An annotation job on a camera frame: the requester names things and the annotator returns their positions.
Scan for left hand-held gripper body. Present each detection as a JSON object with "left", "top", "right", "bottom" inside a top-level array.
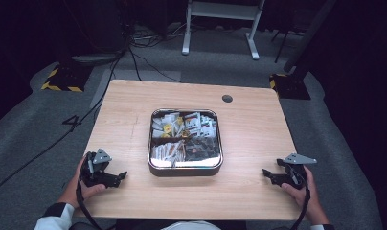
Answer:
[{"left": 80, "top": 148, "right": 120, "bottom": 189}]

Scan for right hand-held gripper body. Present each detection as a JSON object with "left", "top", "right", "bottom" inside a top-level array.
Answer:
[{"left": 271, "top": 152, "right": 318, "bottom": 191}]

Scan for dark brown compartment tray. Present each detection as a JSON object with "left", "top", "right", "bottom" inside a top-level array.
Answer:
[{"left": 147, "top": 108, "right": 224, "bottom": 177}]

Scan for clear plastic tray lid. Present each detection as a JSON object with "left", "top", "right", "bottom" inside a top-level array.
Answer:
[{"left": 148, "top": 108, "right": 223, "bottom": 170}]

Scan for person's right hand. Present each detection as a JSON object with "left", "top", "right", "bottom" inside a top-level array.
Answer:
[{"left": 281, "top": 165, "right": 330, "bottom": 226}]

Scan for person's left hand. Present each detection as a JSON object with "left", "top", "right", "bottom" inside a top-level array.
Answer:
[{"left": 57, "top": 154, "right": 108, "bottom": 209}]

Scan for pile of white brown stick sachets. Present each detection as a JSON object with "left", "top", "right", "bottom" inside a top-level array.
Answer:
[{"left": 150, "top": 139, "right": 186, "bottom": 167}]

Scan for pile of white yellow packets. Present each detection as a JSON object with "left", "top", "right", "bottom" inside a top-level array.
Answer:
[{"left": 151, "top": 111, "right": 185, "bottom": 139}]

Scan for pile of black packets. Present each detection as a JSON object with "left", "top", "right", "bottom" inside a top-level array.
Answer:
[{"left": 184, "top": 137, "right": 221, "bottom": 162}]

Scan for black yellow striped stand base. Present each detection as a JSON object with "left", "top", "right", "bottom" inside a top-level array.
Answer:
[
  {"left": 268, "top": 72, "right": 311, "bottom": 101},
  {"left": 40, "top": 63, "right": 94, "bottom": 94}
]

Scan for pile of white striped packets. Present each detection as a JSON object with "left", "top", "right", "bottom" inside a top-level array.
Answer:
[{"left": 183, "top": 111, "right": 218, "bottom": 138}]

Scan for person's torso clothing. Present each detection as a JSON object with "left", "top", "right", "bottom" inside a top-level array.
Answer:
[{"left": 115, "top": 219, "right": 247, "bottom": 230}]

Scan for grey power strip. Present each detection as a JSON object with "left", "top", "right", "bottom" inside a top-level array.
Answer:
[{"left": 71, "top": 53, "right": 121, "bottom": 65}]

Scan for black tripod legs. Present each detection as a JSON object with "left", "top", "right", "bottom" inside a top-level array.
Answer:
[{"left": 270, "top": 28, "right": 306, "bottom": 64}]

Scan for dark slanted stand pole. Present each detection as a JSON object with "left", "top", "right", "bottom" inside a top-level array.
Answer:
[{"left": 283, "top": 0, "right": 338, "bottom": 73}]

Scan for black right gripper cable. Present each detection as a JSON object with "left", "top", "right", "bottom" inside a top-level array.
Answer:
[{"left": 288, "top": 186, "right": 311, "bottom": 230}]

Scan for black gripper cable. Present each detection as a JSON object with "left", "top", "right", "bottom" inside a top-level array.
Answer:
[
  {"left": 75, "top": 176, "right": 118, "bottom": 230},
  {"left": 288, "top": 186, "right": 311, "bottom": 230}
]

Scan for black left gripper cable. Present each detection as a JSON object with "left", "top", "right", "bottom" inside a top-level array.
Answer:
[{"left": 75, "top": 176, "right": 118, "bottom": 230}]

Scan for long black floor cable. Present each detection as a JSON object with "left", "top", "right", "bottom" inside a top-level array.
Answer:
[{"left": 0, "top": 47, "right": 127, "bottom": 196}]

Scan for thin black floor cable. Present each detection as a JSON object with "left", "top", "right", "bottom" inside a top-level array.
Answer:
[{"left": 129, "top": 47, "right": 182, "bottom": 84}]

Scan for tangle of floor cables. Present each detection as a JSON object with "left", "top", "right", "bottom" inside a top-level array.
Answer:
[{"left": 130, "top": 22, "right": 195, "bottom": 50}]

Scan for white metal stand frame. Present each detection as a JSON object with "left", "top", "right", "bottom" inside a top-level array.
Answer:
[{"left": 181, "top": 0, "right": 266, "bottom": 61}]

